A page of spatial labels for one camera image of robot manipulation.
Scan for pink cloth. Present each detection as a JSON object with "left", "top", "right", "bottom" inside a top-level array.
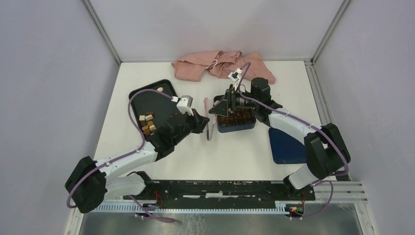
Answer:
[{"left": 171, "top": 50, "right": 276, "bottom": 84}]

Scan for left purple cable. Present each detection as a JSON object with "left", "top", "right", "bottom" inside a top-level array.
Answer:
[{"left": 66, "top": 89, "right": 176, "bottom": 209}]

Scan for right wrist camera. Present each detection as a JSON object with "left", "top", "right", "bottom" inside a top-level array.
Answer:
[{"left": 228, "top": 68, "right": 242, "bottom": 91}]

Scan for purple cable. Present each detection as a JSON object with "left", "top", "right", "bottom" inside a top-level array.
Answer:
[
  {"left": 66, "top": 89, "right": 176, "bottom": 209},
  {"left": 238, "top": 61, "right": 350, "bottom": 177}
]

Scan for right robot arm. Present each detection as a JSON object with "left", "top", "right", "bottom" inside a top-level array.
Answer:
[{"left": 208, "top": 77, "right": 351, "bottom": 200}]

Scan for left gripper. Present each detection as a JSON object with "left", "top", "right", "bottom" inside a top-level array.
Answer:
[{"left": 173, "top": 108, "right": 209, "bottom": 145}]

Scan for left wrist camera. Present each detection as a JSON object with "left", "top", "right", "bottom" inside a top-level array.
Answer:
[{"left": 171, "top": 95, "right": 194, "bottom": 116}]

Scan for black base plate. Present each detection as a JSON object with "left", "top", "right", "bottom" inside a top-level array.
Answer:
[{"left": 134, "top": 180, "right": 316, "bottom": 209}]

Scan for black chocolate tray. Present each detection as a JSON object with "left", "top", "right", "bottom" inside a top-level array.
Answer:
[{"left": 127, "top": 79, "right": 185, "bottom": 131}]

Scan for blue chocolate box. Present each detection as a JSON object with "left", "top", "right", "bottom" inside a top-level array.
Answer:
[{"left": 216, "top": 108, "right": 256, "bottom": 133}]

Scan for white cable duct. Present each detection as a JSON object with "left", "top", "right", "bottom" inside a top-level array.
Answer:
[{"left": 94, "top": 201, "right": 288, "bottom": 215}]

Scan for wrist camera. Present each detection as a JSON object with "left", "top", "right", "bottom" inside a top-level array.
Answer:
[
  {"left": 228, "top": 68, "right": 242, "bottom": 91},
  {"left": 171, "top": 95, "right": 194, "bottom": 116}
]

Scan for white square chocolate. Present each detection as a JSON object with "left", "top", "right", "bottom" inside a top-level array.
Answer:
[{"left": 145, "top": 115, "right": 154, "bottom": 121}]

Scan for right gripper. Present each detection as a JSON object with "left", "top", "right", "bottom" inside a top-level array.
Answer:
[{"left": 209, "top": 85, "right": 258, "bottom": 117}]

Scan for pink silicone tongs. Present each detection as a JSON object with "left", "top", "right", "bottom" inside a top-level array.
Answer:
[{"left": 204, "top": 97, "right": 216, "bottom": 141}]

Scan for blue box lid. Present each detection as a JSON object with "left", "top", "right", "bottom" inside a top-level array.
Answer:
[{"left": 268, "top": 128, "right": 306, "bottom": 165}]

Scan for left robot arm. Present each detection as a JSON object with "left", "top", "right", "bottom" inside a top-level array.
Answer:
[{"left": 65, "top": 109, "right": 209, "bottom": 213}]

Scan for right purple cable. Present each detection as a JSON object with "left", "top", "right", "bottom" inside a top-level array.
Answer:
[{"left": 238, "top": 61, "right": 350, "bottom": 177}]

